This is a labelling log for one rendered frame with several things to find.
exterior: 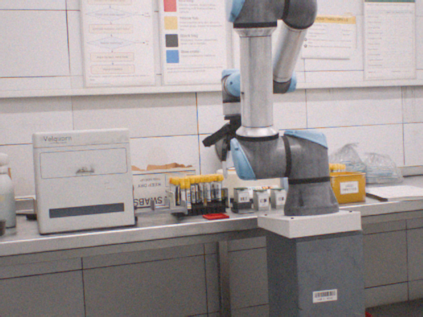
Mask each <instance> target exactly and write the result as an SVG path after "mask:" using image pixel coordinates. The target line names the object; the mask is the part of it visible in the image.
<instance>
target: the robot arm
mask: <svg viewBox="0 0 423 317"><path fill-rule="evenodd" d="M317 11H318V3H317V0H226V19H227V22H230V23H233V30H234V31H235V32H236V33H237V34H238V35H239V53H240V69H226V70H223V71H222V72H221V93H222V107H223V115H225V116H224V117H223V119H224V120H229V124H227V125H225V126H223V127H222V128H221V129H219V130H217V131H216V132H215V133H214V134H212V135H210V136H208V137H206V138H205V139H204V140H203V141H202V143H203V144H204V147H211V146H213V145H214V144H215V143H217V142H218V141H220V140H221V139H223V144H222V148H221V165H222V171H223V176H224V178H225V179H227V173H228V169H229V168H233V167H235V172H236V173H237V176H238V177H239V178H240V179H241V180H243V181H250V180H254V181H257V180H268V179H276V178H288V191H287V194H286V200H285V203H284V215H286V216H310V215H325V214H331V213H337V212H339V211H340V210H339V204H338V201H337V199H336V196H335V194H334V192H333V189H332V186H331V184H330V171H329V163H328V146H327V139H326V136H325V134H324V133H322V132H320V131H312V130H300V129H298V130H294V129H292V130H285V131H284V136H280V132H279V130H278V129H277V128H276V127H275V126H274V117H273V94H285V93H291V92H294V91H295V89H296V84H297V77H296V74H295V71H294V68H295V65H296V63H297V59H298V57H299V53H300V51H301V48H302V46H303V43H304V40H305V37H306V35H307V29H308V28H310V27H311V26H312V25H313V23H314V21H315V19H316V16H317ZM277 20H282V22H281V25H280V29H279V32H278V39H277V42H276V45H275V48H274V53H273V55H272V34H273V33H274V32H275V30H276V29H277Z"/></svg>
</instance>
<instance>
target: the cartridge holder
mask: <svg viewBox="0 0 423 317"><path fill-rule="evenodd" d="M231 211H233V212H236V213H238V214H243V213H254V209H253V208H251V201H247V202H239V203H238V202H236V201H233V206H232V207H231Z"/></svg>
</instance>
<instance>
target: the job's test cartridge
mask: <svg viewBox="0 0 423 317"><path fill-rule="evenodd" d="M233 193H234V201H236V202H238V203H239V202H247V201H249V197H250V192H249V189H243V190H236V189H233Z"/></svg>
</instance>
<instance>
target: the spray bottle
mask: <svg viewBox="0 0 423 317"><path fill-rule="evenodd" d="M8 163H9V158H8V155H7V154H5V153H0V219H6V220H7V222H6V229H8V228H12V227H15V226H16V225H17V220H16V209H15V191H14V186H13V183H12V181H11V179H10V178H9V176H8V175H7V173H8V168H7V167H6V165H8Z"/></svg>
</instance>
